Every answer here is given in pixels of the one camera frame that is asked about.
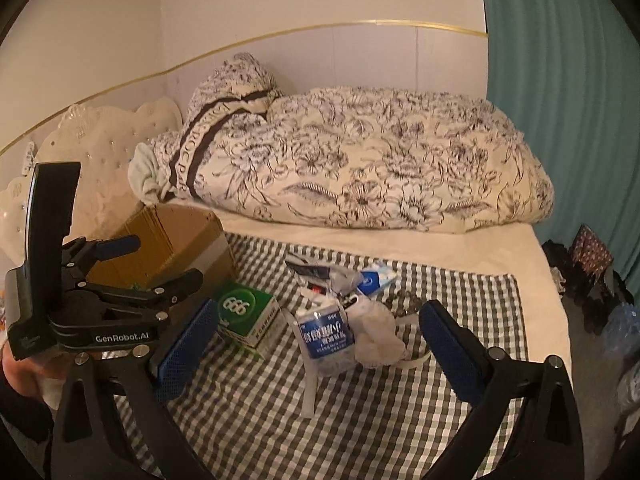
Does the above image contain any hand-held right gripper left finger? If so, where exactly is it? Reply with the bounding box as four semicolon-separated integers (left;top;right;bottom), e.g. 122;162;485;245
50;297;221;480

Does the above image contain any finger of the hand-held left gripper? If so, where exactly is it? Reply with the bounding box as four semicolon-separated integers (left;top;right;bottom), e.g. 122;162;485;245
95;269;203;313
62;235;141;281

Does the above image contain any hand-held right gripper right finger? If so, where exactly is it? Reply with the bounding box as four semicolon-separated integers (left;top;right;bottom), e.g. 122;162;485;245
419;300;586;480

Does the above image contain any brown cardboard box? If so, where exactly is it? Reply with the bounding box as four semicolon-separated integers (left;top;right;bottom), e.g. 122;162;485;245
87;202;238;291

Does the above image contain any green medicine box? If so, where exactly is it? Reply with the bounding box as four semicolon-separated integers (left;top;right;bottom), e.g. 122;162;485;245
215;280;281;358

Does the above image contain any white tissue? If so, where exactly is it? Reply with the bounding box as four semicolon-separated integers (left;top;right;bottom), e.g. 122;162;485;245
347;300;408;368

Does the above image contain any blue tissue packet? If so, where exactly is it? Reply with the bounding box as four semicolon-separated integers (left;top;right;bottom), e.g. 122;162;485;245
357;260;398;298

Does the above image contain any crushed blue label water bottle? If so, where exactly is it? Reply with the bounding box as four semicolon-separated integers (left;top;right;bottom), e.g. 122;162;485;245
295;297;358;376

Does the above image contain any grey plastic bag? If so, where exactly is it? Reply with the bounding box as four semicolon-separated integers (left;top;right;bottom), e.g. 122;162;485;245
285;252;361;303

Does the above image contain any person's left hand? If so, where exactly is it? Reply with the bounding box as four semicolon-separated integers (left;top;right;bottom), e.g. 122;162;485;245
1;347;68;406

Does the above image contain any pale green cloth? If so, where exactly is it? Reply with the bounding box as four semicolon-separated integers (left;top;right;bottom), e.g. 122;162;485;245
127;142;168;202

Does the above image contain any cream tufted headboard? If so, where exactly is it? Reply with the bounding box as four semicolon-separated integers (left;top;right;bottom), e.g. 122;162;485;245
0;102;183;261

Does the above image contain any green checkered cloth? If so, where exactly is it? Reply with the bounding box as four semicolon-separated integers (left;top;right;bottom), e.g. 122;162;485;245
115;232;531;480

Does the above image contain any white plastic strip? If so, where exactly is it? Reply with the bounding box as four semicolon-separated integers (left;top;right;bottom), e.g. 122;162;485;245
301;357;319;418

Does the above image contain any pack of water bottles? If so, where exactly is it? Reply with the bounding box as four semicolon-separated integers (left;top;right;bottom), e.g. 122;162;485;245
602;305;640;356

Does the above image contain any dark patterned bag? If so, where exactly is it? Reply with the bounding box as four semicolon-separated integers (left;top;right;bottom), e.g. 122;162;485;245
570;225;613;281

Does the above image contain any clear plastic package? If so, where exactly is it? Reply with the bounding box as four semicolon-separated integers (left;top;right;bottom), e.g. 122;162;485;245
615;360;640;413

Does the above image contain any floral striped pillow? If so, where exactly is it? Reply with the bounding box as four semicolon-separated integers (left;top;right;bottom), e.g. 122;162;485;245
150;52;283;201

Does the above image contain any floral duvet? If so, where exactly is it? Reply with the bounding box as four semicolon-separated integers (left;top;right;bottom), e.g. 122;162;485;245
165;85;556;236

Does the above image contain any teal curtain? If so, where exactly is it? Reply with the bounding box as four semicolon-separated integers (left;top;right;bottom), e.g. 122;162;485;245
482;0;640;286

